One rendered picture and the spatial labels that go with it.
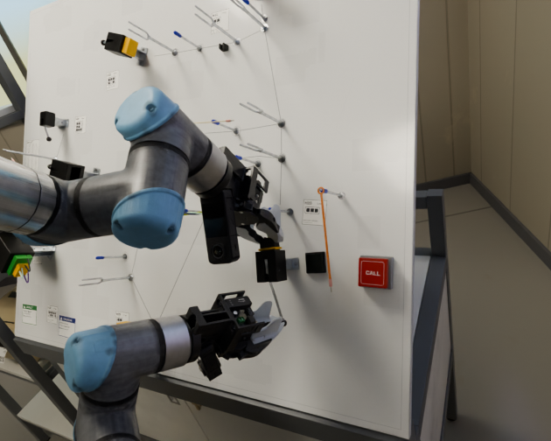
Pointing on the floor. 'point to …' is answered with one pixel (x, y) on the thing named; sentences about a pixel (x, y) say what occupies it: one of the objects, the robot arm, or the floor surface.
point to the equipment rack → (31, 368)
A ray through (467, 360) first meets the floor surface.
